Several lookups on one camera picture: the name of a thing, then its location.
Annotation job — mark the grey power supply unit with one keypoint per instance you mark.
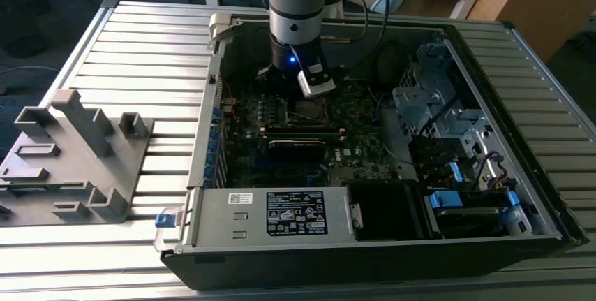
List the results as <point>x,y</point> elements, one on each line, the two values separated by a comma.
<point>219,224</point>

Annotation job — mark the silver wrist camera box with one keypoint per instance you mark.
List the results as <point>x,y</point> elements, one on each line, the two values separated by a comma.
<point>319,84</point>

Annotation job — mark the blue disk carrier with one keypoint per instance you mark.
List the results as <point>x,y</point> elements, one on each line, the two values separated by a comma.
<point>445,199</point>

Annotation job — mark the blue slot latch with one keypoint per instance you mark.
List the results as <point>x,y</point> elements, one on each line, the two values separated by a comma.
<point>314,175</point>

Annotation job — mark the graphics card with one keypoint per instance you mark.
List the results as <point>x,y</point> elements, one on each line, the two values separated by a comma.
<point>298,156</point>

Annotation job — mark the black disk bay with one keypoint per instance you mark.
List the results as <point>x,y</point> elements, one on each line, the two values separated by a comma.
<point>433,154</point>

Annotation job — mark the grey parts rack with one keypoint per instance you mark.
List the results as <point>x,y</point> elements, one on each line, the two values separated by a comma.
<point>122,161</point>

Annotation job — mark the chipset heatsink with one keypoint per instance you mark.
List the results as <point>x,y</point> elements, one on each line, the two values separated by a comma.
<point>341,176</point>

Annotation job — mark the wooden cabinet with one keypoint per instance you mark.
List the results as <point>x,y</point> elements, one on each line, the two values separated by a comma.
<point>550,7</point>

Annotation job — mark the blue case latch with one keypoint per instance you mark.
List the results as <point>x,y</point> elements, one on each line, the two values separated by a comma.
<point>167,220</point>

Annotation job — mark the black PC case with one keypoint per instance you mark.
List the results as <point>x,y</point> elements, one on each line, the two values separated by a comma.
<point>326,269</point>

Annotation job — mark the silver metal drive cage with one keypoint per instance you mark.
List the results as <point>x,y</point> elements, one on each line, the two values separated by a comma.
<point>415,96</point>

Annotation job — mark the CPU socket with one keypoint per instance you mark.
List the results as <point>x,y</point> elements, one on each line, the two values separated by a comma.
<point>307,125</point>

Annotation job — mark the blue drive tab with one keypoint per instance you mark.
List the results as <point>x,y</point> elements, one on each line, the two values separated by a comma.
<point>457,172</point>

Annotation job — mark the green motherboard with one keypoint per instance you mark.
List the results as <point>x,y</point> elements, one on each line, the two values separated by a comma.
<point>369,140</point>

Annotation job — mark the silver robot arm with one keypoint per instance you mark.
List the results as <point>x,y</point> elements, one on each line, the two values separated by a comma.
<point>295,0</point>

